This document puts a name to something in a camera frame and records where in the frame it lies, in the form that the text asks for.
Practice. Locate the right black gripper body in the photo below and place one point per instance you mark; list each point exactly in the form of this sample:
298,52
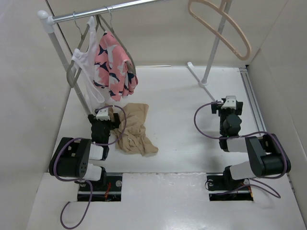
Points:
224,113

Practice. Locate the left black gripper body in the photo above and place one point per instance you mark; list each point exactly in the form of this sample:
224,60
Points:
108,124

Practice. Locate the beige t shirt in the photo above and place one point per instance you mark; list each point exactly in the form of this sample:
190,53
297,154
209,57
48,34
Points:
134,139

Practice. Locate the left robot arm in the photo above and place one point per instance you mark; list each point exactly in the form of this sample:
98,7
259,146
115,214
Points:
71,157

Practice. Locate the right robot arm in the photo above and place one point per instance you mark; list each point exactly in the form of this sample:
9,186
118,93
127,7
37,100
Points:
266,157

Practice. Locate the pink shark print shirt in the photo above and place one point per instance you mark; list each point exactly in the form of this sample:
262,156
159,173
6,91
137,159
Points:
111,62

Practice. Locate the grey hanger with pink shirt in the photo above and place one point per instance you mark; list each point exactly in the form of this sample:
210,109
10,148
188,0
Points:
100,18

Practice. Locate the grey hanger with tank top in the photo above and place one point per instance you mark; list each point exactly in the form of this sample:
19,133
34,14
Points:
83,62

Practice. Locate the white tank top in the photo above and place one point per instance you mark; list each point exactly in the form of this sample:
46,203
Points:
95,98

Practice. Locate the white clothes rack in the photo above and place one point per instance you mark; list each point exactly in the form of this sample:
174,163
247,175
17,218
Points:
48,23

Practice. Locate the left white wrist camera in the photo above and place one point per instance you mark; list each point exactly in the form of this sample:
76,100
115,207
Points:
103,115

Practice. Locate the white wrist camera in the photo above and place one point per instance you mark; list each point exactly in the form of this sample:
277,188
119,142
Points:
103,115
229,102

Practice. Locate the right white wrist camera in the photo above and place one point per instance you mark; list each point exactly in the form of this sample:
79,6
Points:
229,102

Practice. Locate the aluminium rail on right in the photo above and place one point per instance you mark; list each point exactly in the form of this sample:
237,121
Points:
252,99

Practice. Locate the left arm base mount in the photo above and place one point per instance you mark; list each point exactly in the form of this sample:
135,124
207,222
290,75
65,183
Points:
107,191

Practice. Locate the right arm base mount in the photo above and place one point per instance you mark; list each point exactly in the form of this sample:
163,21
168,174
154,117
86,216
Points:
221,190

